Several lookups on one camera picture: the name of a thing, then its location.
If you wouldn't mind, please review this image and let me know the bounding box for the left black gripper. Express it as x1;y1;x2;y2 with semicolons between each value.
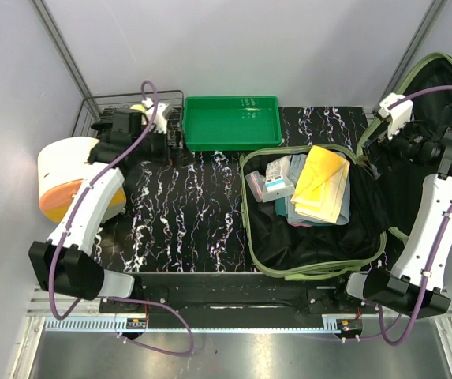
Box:
133;125;195;169

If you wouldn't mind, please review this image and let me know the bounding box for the green hard-shell suitcase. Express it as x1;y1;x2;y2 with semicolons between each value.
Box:
240;53;452;281

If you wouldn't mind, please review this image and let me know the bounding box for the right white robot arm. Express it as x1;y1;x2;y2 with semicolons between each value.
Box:
331;103;452;319

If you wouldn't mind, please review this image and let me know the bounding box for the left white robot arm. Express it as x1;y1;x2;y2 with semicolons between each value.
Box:
28;100;171;313

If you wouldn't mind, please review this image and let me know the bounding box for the yellow plastic bottle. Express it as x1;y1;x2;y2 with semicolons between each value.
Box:
130;104;145;112

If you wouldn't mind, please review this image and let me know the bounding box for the green plastic tray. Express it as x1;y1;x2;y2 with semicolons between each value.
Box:
182;96;282;152

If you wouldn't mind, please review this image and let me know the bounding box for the yellow folded towel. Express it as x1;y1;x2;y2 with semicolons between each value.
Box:
290;146;350;223

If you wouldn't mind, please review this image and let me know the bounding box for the white orange cylindrical container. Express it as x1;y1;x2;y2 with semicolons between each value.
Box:
37;136;126;222

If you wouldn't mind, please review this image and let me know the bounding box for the clear pink plastic box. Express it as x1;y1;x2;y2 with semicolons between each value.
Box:
245;171;265;202

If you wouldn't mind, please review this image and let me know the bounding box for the white blue packet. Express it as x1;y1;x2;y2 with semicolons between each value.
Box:
262;156;295;203

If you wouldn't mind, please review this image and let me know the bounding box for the teal folded cloth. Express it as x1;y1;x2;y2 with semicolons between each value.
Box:
275;196;293;220

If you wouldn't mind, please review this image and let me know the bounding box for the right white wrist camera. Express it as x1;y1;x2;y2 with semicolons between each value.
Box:
378;92;413;140

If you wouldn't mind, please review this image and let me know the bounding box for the black wire rack basket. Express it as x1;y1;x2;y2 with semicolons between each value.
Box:
71;90;185;149

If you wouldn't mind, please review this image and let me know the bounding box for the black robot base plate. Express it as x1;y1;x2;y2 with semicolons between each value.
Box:
99;271;380;317

